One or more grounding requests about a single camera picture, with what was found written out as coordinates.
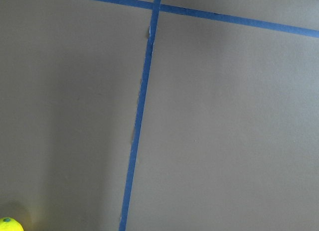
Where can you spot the whole yellow lemon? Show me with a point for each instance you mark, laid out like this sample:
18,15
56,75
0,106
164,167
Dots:
10,224

